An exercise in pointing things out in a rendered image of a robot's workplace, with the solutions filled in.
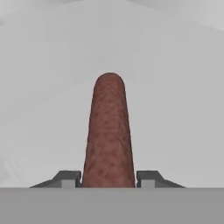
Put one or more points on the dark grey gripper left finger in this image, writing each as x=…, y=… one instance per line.
x=66, y=176

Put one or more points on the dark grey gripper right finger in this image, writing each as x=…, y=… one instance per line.
x=149, y=176

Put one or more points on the reddish brown sausage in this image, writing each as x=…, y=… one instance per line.
x=108, y=137

